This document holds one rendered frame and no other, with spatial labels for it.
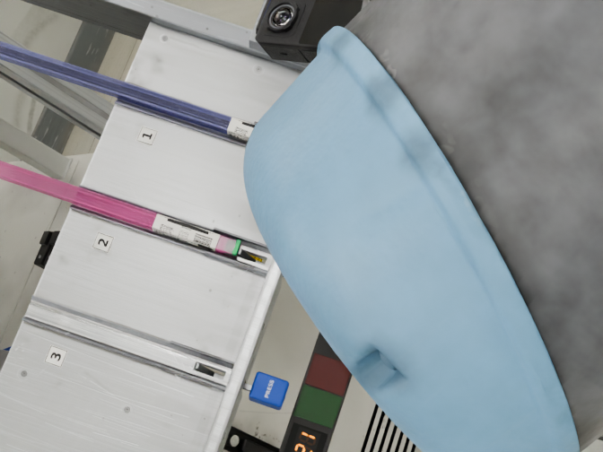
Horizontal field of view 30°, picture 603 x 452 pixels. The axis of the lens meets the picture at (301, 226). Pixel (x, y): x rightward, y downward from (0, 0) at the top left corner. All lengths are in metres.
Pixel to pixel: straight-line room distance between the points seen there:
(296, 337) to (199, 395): 0.47
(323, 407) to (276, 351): 0.43
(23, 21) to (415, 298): 2.94
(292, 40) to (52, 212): 0.84
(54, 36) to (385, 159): 2.97
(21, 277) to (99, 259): 0.58
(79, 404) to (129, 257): 0.14
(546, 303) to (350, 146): 0.05
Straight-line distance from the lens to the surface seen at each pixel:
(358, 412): 1.54
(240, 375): 0.97
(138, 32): 1.14
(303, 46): 0.82
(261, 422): 1.42
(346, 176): 0.24
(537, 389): 0.24
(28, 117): 3.12
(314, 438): 1.00
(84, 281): 1.02
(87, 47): 3.23
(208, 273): 1.01
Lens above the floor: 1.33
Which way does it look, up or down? 37 degrees down
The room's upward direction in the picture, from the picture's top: 56 degrees counter-clockwise
